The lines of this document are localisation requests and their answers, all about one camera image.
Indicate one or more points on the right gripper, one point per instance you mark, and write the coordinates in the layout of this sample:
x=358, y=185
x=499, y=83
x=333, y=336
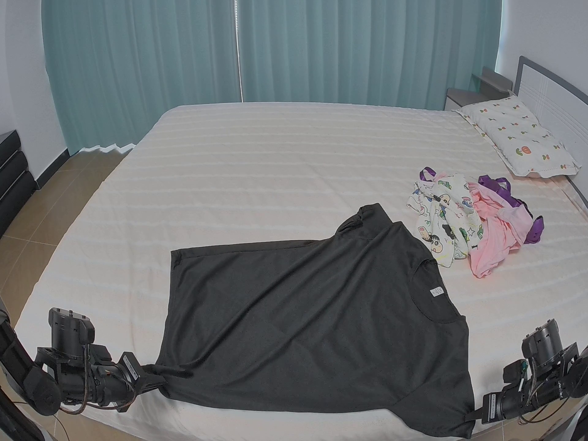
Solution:
x=503, y=404

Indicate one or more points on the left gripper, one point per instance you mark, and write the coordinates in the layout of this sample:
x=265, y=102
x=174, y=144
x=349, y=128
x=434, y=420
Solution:
x=112, y=379

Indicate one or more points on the black T-shirt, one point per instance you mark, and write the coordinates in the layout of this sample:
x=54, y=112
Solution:
x=298, y=319

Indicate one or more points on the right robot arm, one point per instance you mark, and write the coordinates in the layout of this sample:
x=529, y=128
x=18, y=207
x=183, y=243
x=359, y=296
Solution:
x=562, y=377

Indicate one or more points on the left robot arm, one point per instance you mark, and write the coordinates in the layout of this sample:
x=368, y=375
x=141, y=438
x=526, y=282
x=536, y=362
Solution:
x=27, y=375

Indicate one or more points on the bed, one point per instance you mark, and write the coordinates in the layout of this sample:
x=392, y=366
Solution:
x=275, y=163

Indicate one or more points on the pink and purple garment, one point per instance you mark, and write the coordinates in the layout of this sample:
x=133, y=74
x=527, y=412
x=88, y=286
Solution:
x=494, y=237

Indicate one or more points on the white printed pyjama top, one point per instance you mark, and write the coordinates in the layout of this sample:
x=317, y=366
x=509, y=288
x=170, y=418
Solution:
x=443, y=218

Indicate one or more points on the black chest of drawers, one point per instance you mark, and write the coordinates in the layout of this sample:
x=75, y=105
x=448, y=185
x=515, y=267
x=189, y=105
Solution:
x=11, y=177

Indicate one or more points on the white printed pillow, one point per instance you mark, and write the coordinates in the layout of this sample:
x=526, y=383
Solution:
x=519, y=133

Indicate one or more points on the blue-green curtain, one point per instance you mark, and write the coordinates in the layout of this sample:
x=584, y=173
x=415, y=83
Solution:
x=367, y=35
x=138, y=53

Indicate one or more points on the grey bedside table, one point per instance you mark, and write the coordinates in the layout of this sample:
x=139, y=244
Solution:
x=477, y=91

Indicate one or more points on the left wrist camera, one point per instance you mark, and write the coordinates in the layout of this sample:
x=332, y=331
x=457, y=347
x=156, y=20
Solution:
x=71, y=331

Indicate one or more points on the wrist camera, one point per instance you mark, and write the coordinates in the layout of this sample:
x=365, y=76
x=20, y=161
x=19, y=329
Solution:
x=71, y=331
x=542, y=342

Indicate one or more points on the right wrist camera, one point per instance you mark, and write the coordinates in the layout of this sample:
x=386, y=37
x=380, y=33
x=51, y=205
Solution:
x=542, y=342

